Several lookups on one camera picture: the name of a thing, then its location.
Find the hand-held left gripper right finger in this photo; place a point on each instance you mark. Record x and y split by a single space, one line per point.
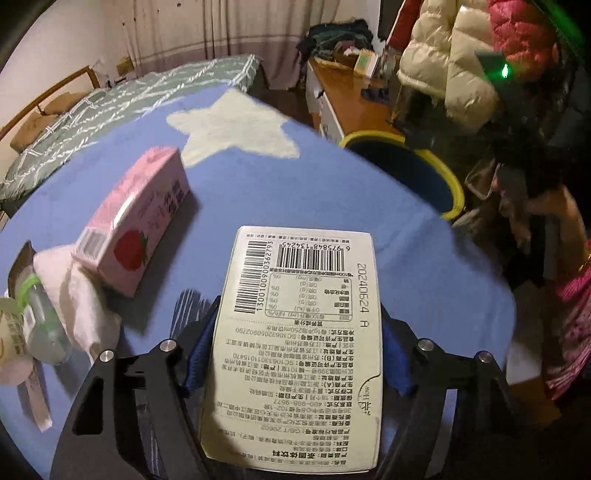
395 362

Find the green and white box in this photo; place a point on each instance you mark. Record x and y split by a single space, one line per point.
367 62

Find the clear bottle green label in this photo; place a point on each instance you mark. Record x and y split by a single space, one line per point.
44 318

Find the small black tray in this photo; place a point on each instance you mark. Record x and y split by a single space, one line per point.
21 265

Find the pink strawberry drink carton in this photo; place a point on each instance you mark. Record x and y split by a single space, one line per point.
138 217

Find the wooden desk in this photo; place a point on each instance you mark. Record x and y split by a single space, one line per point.
355 99

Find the blue bin yellow rim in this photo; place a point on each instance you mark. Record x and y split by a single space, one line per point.
415 170

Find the white barcode drink carton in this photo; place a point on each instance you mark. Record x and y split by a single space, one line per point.
300 346

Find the wooden bed headboard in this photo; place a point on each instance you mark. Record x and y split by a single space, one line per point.
46 94

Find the blue star print tablecloth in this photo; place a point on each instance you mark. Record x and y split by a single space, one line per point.
323 198

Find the pink and white curtain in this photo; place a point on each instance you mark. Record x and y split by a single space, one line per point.
231 32

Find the cream puffer jacket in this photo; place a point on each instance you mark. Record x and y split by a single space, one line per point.
452 60

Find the white pudding cup blue label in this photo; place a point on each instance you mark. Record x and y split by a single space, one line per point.
11 337

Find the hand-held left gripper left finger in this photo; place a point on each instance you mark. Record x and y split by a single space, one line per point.
201 357

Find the brown pillow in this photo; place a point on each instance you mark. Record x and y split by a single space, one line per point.
62 102
32 131

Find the mixed clothes heap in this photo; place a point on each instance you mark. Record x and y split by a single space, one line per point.
337 37

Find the bed with green quilt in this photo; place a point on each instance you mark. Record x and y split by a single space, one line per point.
115 106

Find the red jacket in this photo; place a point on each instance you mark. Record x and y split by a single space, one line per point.
521 23

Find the person's pink patterned clothing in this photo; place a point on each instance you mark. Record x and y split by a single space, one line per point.
572 332

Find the white tissue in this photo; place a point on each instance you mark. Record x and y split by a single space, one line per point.
78 300

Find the peeled paper lid strip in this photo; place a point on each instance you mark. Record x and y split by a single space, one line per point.
37 401

